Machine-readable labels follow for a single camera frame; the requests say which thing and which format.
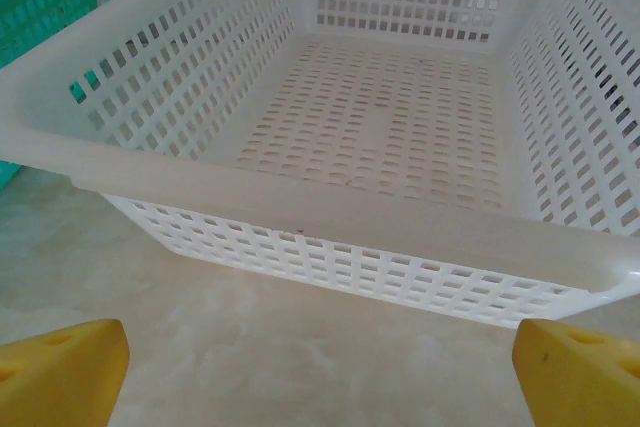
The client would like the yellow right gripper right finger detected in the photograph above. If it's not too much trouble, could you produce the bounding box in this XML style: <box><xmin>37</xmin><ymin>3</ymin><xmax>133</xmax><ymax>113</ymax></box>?
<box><xmin>514</xmin><ymin>318</ymin><xmax>640</xmax><ymax>427</ymax></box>

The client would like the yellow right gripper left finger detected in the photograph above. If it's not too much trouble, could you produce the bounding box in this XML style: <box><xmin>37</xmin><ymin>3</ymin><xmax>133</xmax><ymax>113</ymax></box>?
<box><xmin>0</xmin><ymin>317</ymin><xmax>133</xmax><ymax>427</ymax></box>

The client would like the white plastic basket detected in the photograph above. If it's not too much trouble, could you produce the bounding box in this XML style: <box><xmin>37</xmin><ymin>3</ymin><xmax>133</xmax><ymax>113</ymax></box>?
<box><xmin>0</xmin><ymin>0</ymin><xmax>640</xmax><ymax>334</ymax></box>

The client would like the teal plastic basket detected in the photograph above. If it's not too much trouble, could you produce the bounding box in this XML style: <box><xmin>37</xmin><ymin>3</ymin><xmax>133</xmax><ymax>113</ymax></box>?
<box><xmin>0</xmin><ymin>0</ymin><xmax>100</xmax><ymax>189</ymax></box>

